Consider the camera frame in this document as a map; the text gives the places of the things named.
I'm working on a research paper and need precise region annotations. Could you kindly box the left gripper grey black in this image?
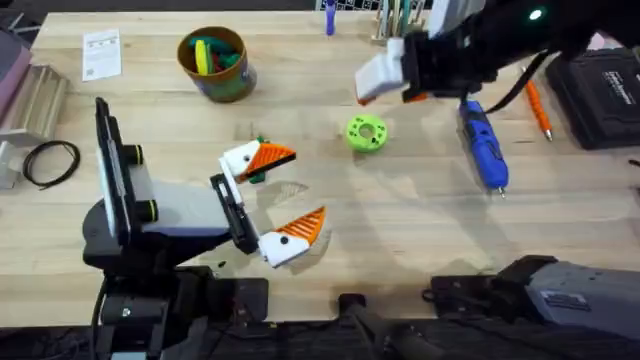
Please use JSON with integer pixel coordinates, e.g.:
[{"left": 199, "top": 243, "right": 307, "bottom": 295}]
[{"left": 82, "top": 139, "right": 329, "bottom": 276}]

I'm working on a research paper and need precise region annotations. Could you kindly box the green toy vegetable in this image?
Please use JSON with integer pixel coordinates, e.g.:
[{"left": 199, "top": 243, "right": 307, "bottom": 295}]
[{"left": 247, "top": 135, "right": 269, "bottom": 185}]

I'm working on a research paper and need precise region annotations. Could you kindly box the wooden holder with tools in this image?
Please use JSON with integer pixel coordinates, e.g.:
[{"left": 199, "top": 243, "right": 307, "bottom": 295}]
[{"left": 370, "top": 0, "right": 432, "bottom": 46}]

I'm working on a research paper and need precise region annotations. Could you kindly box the blue electric screwdriver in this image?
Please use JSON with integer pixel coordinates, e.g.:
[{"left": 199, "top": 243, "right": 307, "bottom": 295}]
[{"left": 458, "top": 99, "right": 511, "bottom": 200}]

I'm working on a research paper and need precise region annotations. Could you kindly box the purple marker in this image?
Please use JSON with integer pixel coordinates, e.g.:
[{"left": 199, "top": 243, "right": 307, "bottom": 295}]
[{"left": 324, "top": 0, "right": 338, "bottom": 38}]

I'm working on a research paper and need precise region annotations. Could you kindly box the pale right wrist plate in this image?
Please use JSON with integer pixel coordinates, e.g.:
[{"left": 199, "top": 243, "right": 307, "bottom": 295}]
[{"left": 428, "top": 0, "right": 487, "bottom": 39}]

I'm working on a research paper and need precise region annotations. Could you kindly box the brown tub with toys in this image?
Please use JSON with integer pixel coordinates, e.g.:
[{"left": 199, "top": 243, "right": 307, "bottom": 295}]
[{"left": 176, "top": 25, "right": 259, "bottom": 104}]

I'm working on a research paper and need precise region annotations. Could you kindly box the black left wrist plate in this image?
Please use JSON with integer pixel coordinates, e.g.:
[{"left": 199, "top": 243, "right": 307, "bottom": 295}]
[{"left": 94, "top": 97, "right": 133, "bottom": 246}]

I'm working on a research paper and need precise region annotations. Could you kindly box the black case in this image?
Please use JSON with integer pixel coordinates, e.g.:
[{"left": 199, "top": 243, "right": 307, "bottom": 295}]
[{"left": 543, "top": 47, "right": 640, "bottom": 151}]

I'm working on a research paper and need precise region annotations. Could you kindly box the white paper leaflet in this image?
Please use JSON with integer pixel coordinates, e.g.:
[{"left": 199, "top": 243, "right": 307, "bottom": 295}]
[{"left": 81, "top": 28, "right": 123, "bottom": 83}]

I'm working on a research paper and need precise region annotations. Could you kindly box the beige ribbed tray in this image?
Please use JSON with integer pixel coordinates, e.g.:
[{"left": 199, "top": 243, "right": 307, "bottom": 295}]
[{"left": 0, "top": 63, "right": 71, "bottom": 147}]

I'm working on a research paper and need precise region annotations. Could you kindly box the pink box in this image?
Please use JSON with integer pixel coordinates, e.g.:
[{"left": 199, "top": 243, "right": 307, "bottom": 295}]
[{"left": 0, "top": 29, "right": 34, "bottom": 121}]

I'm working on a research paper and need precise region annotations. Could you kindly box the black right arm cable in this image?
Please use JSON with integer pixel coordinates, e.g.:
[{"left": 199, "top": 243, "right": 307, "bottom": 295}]
[{"left": 485, "top": 49, "right": 552, "bottom": 115}]

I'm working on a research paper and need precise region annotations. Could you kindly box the black rail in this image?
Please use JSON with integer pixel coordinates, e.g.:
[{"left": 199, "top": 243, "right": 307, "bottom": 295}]
[{"left": 0, "top": 319, "right": 640, "bottom": 360}]

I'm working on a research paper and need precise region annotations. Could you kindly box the orange handled hand tool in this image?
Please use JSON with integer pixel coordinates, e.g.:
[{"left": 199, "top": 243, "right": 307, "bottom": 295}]
[{"left": 520, "top": 66, "right": 555, "bottom": 143}]

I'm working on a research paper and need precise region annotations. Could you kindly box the black cable coil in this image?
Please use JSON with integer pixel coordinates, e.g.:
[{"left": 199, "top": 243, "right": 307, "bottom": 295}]
[{"left": 21, "top": 139, "right": 82, "bottom": 192}]

